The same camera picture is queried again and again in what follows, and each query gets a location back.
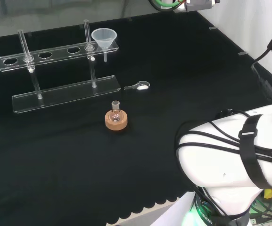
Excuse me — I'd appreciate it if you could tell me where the grey wrist bracket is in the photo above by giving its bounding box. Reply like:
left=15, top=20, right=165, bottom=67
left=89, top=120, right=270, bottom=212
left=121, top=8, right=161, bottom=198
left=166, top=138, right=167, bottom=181
left=185, top=0, right=220, bottom=11

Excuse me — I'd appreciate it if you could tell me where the green cable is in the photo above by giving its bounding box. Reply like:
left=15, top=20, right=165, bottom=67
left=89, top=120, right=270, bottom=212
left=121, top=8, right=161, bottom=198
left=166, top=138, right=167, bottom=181
left=149, top=0, right=186, bottom=13

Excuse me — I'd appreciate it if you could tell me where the black arm cable with connector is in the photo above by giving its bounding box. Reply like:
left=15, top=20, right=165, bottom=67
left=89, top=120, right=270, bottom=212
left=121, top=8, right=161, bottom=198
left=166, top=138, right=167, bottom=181
left=251, top=0, right=272, bottom=107

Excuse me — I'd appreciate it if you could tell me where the glass weighing funnel with powder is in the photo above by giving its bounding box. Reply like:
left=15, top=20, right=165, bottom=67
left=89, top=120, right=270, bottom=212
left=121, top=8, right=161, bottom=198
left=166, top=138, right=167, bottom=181
left=124, top=81, right=150, bottom=91

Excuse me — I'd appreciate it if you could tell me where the translucent plastic funnel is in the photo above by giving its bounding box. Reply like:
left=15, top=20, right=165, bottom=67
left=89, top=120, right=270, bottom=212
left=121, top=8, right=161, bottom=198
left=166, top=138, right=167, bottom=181
left=91, top=28, right=118, bottom=63

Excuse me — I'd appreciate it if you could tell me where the cork ring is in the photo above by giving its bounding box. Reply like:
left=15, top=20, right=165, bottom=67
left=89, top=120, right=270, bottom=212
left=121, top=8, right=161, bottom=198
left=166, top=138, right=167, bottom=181
left=104, top=110, right=129, bottom=135

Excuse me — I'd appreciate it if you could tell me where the small round-bottom glass flask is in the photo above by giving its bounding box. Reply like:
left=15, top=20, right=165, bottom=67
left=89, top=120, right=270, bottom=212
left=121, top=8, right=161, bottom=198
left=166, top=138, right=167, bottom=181
left=110, top=100, right=123, bottom=122

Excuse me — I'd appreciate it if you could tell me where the clear acrylic funnel stand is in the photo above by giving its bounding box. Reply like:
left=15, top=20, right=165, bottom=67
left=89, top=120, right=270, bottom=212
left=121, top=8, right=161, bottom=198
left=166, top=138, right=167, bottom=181
left=0, top=19, right=122, bottom=114

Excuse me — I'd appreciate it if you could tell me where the black bench cloth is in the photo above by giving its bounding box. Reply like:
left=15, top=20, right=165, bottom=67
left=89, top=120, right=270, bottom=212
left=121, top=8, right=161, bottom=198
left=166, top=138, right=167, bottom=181
left=0, top=10, right=272, bottom=226

